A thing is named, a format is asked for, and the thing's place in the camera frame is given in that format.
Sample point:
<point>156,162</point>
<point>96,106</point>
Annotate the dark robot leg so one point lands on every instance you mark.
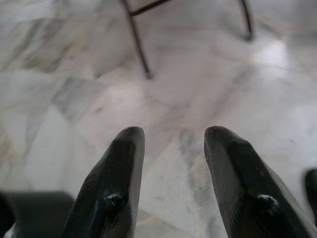
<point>311,186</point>
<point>37,213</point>

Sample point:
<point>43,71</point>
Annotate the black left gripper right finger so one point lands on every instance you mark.
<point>242,183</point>

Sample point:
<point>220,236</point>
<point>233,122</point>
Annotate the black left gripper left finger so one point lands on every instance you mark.
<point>116,178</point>

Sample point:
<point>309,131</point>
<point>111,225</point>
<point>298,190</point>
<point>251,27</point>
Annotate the dark metal frame chair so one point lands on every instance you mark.
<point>139,39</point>

